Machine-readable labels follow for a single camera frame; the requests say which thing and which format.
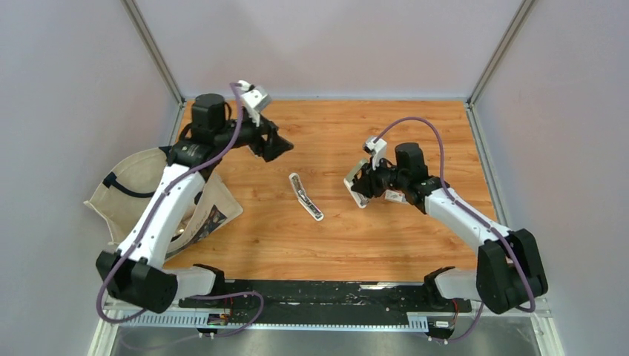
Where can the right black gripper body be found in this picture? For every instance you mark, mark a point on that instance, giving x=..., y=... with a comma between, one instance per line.
x=385, y=178

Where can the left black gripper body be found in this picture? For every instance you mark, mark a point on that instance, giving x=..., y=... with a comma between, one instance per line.
x=249, y=132

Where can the grey staple box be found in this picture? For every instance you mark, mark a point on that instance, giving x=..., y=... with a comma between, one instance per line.
x=394, y=196

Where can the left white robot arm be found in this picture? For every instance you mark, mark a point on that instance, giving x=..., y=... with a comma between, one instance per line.
x=134, y=272

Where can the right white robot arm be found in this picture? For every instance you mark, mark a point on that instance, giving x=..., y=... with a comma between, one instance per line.
x=509, y=271

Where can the beige canvas tote bag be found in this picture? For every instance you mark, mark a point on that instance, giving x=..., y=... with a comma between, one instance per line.
x=125, y=192

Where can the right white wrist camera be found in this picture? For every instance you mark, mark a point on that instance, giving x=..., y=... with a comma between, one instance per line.
x=376, y=148

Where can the aluminium frame rail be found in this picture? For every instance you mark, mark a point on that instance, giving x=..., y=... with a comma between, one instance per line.
x=138, y=21

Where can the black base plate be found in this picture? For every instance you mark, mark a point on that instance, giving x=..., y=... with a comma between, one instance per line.
x=334, y=305

